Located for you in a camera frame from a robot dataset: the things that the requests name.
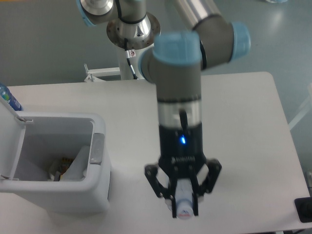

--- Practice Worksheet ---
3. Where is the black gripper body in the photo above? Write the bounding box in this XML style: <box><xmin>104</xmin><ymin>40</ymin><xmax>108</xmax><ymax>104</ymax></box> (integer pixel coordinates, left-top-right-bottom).
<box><xmin>158</xmin><ymin>123</ymin><xmax>206</xmax><ymax>180</ymax></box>

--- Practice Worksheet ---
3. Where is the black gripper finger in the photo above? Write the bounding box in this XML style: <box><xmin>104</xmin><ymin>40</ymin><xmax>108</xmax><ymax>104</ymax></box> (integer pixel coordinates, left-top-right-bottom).
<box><xmin>144</xmin><ymin>164</ymin><xmax>178</xmax><ymax>218</ymax></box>
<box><xmin>190</xmin><ymin>159</ymin><xmax>222</xmax><ymax>216</ymax></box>

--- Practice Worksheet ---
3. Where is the clear crushed plastic bottle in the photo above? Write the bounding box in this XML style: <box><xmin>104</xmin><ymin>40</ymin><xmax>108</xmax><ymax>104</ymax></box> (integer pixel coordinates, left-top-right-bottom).
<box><xmin>175</xmin><ymin>179</ymin><xmax>194</xmax><ymax>220</ymax></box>

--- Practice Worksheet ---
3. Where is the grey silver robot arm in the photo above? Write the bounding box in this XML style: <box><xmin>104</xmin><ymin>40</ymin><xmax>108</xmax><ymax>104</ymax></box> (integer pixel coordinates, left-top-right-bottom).
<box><xmin>76</xmin><ymin>0</ymin><xmax>251</xmax><ymax>219</ymax></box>

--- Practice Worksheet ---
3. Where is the colourful trash in can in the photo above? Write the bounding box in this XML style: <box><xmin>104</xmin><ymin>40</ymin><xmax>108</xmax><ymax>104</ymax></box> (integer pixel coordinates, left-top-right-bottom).
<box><xmin>48</xmin><ymin>157</ymin><xmax>74</xmax><ymax>181</ymax></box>

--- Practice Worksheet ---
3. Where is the white plastic trash can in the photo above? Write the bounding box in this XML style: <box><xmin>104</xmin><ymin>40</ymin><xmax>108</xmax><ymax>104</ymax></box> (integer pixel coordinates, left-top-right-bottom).
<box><xmin>0</xmin><ymin>100</ymin><xmax>111</xmax><ymax>213</ymax></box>

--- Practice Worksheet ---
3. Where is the black device at edge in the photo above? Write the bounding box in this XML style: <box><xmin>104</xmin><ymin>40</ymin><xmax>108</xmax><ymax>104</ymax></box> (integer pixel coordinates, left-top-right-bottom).
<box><xmin>294</xmin><ymin>196</ymin><xmax>312</xmax><ymax>223</ymax></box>

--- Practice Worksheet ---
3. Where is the blue labelled bottle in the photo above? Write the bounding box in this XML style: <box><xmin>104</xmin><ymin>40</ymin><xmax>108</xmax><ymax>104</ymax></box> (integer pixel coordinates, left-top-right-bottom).
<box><xmin>0</xmin><ymin>83</ymin><xmax>23</xmax><ymax>111</ymax></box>

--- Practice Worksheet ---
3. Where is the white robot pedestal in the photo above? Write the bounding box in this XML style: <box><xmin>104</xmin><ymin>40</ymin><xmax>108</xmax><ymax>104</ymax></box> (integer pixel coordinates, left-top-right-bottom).
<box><xmin>84</xmin><ymin>12</ymin><xmax>161</xmax><ymax>82</ymax></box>

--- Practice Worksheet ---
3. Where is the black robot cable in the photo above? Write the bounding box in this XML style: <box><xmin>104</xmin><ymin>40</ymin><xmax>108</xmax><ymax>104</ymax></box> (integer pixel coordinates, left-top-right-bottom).
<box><xmin>123</xmin><ymin>38</ymin><xmax>139</xmax><ymax>80</ymax></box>

